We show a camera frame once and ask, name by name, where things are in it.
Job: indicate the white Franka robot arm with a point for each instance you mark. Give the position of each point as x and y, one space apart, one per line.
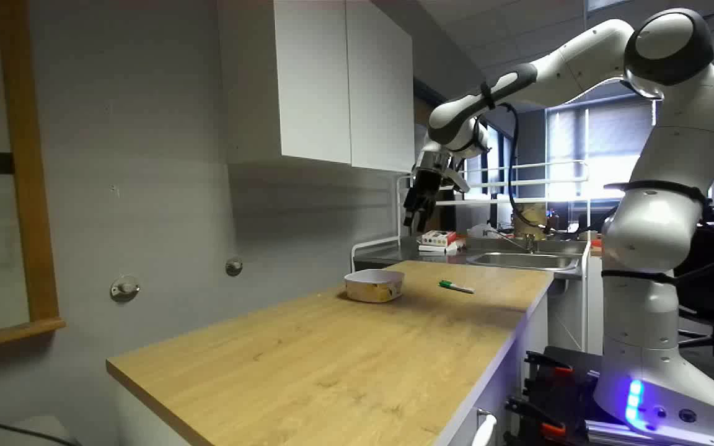
662 225

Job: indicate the round metal wall knob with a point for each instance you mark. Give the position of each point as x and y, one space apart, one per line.
234 266
126 288

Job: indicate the black orange clamp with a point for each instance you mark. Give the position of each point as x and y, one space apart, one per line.
540 423
551 372

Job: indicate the brown paper bag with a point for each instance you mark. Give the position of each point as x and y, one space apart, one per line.
531 225

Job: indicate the white wall cabinet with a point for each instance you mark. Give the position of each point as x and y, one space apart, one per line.
315 78

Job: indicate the stainless steel sink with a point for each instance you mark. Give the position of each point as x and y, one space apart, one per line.
521 260

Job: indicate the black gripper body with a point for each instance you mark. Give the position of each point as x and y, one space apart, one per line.
437 179

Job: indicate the white base cabinet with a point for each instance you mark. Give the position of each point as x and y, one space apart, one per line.
507 387

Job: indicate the black wall switch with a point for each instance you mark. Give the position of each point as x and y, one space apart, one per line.
3 163

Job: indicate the white metal rail frame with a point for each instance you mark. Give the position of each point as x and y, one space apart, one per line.
540 184

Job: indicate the red white box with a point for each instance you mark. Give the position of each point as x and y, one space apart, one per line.
442 242

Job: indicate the wooden framed whiteboard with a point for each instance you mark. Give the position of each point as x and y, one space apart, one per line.
30 182

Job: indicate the window with blinds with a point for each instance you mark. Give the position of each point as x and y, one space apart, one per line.
600 139

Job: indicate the small round bowl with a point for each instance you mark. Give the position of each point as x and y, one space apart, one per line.
372 286

